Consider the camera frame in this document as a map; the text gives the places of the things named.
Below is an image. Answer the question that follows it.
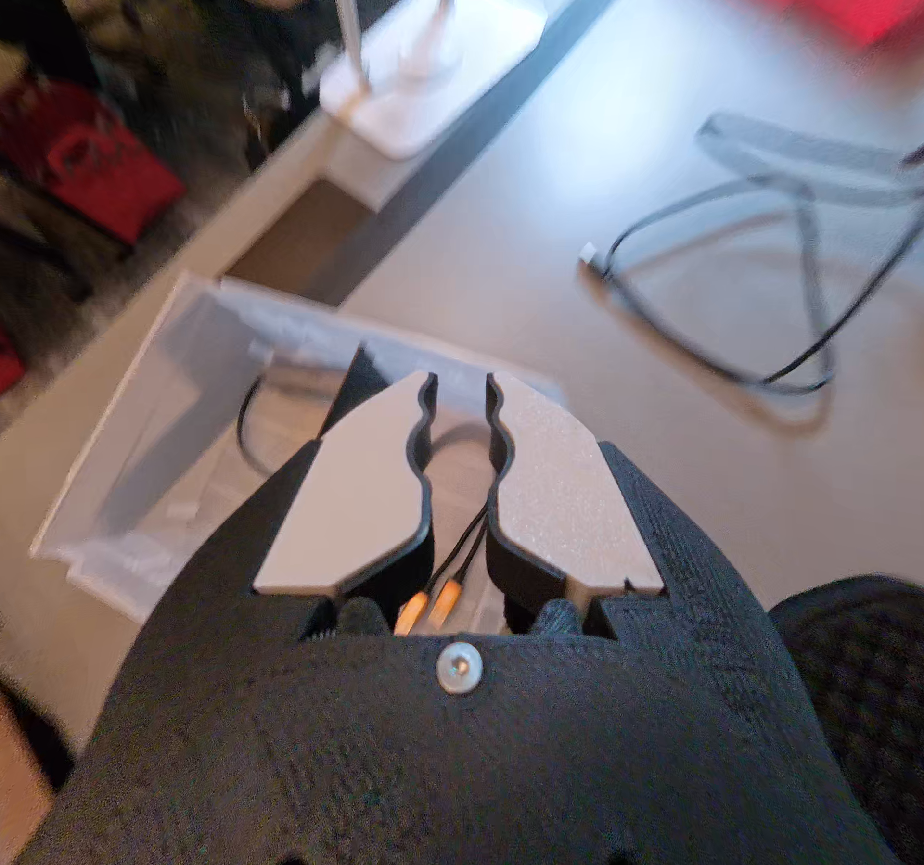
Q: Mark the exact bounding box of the black cable orange plug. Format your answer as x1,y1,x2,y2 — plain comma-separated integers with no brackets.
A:
429,519,490,628
393,508,486,637

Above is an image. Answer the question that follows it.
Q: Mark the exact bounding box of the clear plastic bin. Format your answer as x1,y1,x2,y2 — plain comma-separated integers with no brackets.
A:
29,272,567,624

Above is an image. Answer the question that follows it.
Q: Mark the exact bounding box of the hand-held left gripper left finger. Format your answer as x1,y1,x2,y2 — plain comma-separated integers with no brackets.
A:
251,370,437,624

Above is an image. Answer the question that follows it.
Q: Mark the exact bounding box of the red bag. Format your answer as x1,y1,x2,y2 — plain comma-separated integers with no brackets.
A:
0,78,187,245

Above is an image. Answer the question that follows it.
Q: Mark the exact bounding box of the black bin divider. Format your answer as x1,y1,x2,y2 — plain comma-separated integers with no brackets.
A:
318,345,391,440

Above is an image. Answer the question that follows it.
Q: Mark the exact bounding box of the white document stand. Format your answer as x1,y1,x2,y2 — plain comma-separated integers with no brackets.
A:
188,0,547,160

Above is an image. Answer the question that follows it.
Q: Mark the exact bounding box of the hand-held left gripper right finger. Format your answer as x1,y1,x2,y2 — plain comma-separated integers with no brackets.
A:
485,371,667,631

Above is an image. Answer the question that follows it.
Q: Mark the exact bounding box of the black usb hub cable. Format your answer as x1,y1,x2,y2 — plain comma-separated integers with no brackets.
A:
577,158,924,397

